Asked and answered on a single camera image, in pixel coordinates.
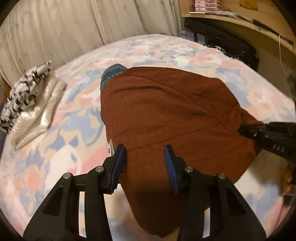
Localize white charging cable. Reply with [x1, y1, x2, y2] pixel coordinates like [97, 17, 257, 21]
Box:
[278, 33, 290, 75]

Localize white label box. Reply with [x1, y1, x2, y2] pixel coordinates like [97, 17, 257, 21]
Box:
[179, 30, 194, 41]

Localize cream satin folded garment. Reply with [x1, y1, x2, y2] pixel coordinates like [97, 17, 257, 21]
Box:
[8, 72, 66, 150]

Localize rust brown cloth white trim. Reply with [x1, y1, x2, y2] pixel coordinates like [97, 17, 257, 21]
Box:
[100, 67, 262, 237]

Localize pastel floral bed cover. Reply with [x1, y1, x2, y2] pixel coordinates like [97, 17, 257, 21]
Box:
[1, 34, 295, 240]

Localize wooden desk shelf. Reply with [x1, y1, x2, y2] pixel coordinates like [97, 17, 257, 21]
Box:
[179, 1, 295, 54]

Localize black white patterned garment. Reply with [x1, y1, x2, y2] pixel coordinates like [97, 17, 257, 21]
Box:
[1, 61, 52, 133]

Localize blue denim jacket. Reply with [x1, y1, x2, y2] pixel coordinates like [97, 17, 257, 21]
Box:
[100, 64, 127, 92]

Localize person's right hand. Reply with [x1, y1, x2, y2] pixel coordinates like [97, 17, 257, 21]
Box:
[279, 160, 295, 196]

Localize beige curtain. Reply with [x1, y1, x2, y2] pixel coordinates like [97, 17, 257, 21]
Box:
[1, 1, 181, 85]

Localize pink storage boxes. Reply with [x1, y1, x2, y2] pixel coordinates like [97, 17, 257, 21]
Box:
[190, 0, 223, 13]

